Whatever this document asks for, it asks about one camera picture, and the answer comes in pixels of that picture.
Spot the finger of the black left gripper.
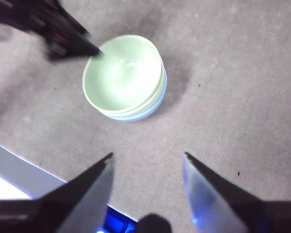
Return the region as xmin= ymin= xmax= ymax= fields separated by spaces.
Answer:
xmin=48 ymin=35 xmax=106 ymax=61
xmin=42 ymin=0 xmax=91 ymax=37

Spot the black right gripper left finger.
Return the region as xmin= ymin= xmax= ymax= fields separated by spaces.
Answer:
xmin=0 ymin=152 xmax=115 ymax=233

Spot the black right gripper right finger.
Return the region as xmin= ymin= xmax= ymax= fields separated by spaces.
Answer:
xmin=182 ymin=151 xmax=291 ymax=233

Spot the pale green ribbed bowl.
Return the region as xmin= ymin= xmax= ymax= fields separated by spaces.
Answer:
xmin=97 ymin=62 xmax=167 ymax=119
xmin=82 ymin=34 xmax=164 ymax=115

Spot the blue ribbed bowl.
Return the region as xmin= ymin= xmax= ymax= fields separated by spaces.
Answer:
xmin=99 ymin=70 xmax=168 ymax=122

